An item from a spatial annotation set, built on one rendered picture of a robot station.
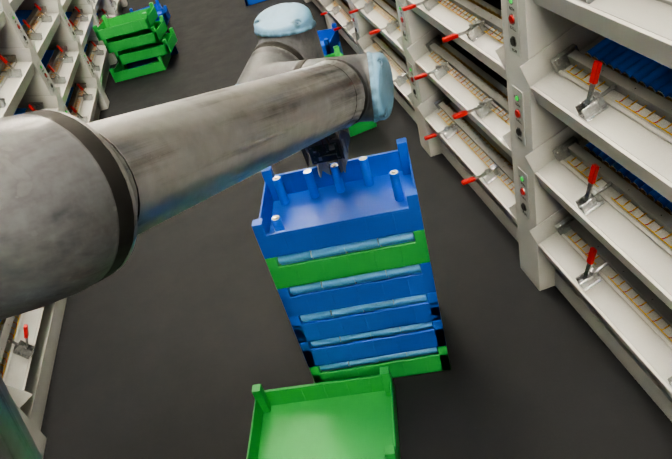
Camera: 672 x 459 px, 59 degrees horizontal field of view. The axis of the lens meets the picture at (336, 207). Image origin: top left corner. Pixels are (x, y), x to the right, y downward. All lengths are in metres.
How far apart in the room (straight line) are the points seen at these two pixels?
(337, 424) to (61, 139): 1.05
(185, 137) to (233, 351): 1.14
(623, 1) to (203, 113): 0.64
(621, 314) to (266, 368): 0.79
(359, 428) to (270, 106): 0.88
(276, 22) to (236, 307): 0.94
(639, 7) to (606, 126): 0.20
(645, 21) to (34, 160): 0.74
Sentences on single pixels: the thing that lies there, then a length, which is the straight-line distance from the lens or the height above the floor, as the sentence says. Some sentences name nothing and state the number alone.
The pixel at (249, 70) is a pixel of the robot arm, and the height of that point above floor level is 0.78.
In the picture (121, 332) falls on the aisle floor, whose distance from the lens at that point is 1.79.
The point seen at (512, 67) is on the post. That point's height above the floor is 0.56.
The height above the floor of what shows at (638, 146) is 0.55.
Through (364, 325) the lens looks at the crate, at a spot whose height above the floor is 0.18.
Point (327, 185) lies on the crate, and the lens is 1.25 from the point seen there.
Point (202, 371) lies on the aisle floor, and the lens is 1.55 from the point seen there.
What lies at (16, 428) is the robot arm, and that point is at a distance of 0.55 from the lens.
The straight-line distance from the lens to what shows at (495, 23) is 1.37.
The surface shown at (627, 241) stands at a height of 0.35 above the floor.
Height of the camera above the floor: 1.08
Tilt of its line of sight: 35 degrees down
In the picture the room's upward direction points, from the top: 16 degrees counter-clockwise
